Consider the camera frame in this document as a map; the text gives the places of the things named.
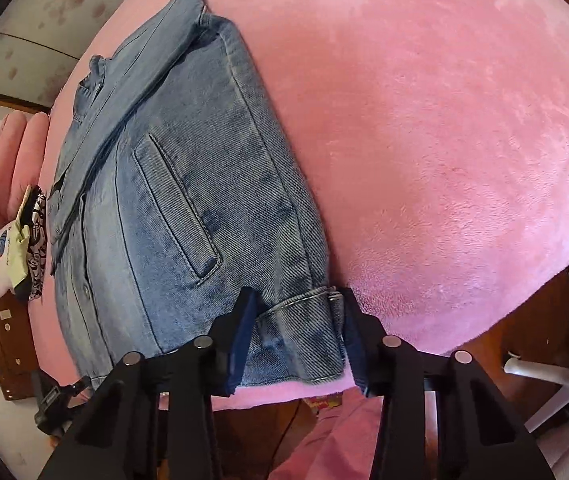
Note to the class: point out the black-white patterned folded garment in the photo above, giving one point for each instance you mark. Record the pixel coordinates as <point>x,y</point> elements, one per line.
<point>38,260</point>

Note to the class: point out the light green folded garment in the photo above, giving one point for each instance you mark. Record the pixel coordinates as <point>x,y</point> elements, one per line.
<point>23,230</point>

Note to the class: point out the blue denim jacket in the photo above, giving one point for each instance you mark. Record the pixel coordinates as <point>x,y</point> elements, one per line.
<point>189,210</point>

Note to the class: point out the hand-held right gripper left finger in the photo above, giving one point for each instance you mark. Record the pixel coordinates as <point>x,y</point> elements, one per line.
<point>242,345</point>

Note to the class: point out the pink patterned slipper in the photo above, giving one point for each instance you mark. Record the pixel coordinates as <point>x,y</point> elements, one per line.
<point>325,403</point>

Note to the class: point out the pink folded quilt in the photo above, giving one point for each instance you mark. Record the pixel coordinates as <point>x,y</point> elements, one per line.
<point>19,160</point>

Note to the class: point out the pink plush bed blanket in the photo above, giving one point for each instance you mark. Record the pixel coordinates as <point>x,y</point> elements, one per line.
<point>439,135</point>

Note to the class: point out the white floral wardrobe doors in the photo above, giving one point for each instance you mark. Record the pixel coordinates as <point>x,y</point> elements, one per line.
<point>29,25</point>

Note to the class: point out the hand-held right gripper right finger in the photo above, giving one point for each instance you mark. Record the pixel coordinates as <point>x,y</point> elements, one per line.
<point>357,350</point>

